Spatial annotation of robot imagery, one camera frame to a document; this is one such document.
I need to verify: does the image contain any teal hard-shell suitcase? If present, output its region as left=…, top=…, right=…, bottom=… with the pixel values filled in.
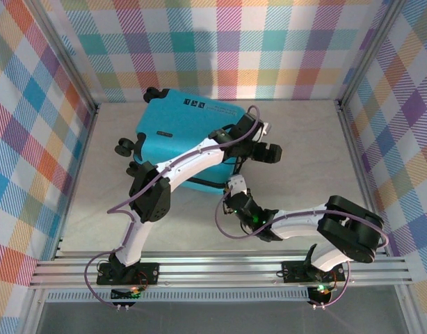
left=115, top=86, right=249, bottom=193

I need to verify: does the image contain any black round circuit board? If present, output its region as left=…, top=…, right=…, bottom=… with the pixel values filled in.
left=307, top=283, right=336, bottom=308

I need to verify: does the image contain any green circuit board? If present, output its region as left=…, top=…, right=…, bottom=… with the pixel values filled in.
left=111, top=285, right=144, bottom=302

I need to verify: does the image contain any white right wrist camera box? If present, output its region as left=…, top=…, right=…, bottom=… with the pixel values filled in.
left=227, top=175, right=248, bottom=193

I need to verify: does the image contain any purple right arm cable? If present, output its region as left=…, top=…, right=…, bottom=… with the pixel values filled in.
left=215, top=193, right=390, bottom=310

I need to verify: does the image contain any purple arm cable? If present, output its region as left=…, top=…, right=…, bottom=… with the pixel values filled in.
left=215, top=193, right=390, bottom=310
left=84, top=105, right=264, bottom=309

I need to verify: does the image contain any aluminium frame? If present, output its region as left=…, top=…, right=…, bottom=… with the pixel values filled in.
left=20, top=0, right=414, bottom=334

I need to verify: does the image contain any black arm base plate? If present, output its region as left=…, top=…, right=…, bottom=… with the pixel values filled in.
left=96, top=262, right=160, bottom=287
left=281, top=260, right=346, bottom=283

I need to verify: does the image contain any white slotted cable duct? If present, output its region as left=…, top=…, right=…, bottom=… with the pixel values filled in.
left=46, top=290, right=314, bottom=303

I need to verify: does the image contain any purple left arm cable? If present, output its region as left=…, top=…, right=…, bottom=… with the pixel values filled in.
left=84, top=105, right=264, bottom=309

